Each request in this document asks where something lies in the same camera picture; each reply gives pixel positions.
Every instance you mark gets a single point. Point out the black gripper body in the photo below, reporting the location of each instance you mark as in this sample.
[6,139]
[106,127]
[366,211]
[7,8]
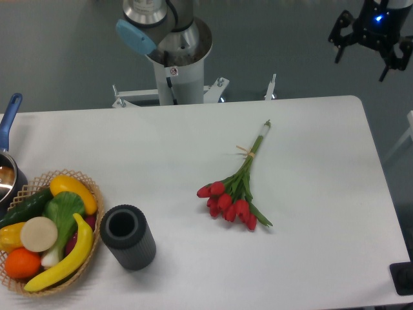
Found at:
[375,27]

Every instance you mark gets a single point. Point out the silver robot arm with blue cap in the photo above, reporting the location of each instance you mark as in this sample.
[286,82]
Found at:
[147,23]

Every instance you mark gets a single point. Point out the white furniture leg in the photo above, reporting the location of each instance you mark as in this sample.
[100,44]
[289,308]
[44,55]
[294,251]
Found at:
[401,144]

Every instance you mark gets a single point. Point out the black device at table edge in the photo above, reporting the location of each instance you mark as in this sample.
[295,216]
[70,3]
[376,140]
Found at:
[402,277]

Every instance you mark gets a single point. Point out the red tulip bouquet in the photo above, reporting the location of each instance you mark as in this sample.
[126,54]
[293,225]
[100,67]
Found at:
[231,197]

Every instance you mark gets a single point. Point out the dark grey ribbed vase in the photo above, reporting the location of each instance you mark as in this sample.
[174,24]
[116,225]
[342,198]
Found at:
[125,231]

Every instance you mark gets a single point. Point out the yellow banana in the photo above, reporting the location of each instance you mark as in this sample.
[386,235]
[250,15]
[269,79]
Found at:
[69,264]

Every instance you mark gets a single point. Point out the green bok choy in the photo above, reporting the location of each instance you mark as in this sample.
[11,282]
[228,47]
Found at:
[60,210]

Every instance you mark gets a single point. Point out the dark red vegetable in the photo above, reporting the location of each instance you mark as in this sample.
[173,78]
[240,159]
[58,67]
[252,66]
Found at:
[91,221]

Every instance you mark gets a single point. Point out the green cucumber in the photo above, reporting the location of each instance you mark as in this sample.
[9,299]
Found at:
[29,208]

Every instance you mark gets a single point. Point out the beige round disc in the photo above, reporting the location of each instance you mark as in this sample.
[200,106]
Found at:
[38,234]

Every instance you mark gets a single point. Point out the yellow bell pepper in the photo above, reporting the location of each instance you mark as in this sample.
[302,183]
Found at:
[10,237]

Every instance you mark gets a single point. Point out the orange fruit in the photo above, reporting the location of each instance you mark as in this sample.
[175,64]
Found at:
[22,263]

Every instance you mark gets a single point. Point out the woven wicker basket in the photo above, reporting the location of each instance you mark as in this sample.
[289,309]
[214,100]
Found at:
[31,188]

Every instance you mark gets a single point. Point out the white pedestal base frame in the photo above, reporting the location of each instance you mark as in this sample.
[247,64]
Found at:
[212,94]

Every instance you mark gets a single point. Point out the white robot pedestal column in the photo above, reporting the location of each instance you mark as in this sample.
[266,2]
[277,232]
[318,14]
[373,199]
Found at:
[179,76]

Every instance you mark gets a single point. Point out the blue handled saucepan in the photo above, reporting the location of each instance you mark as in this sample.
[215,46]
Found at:
[12,178]

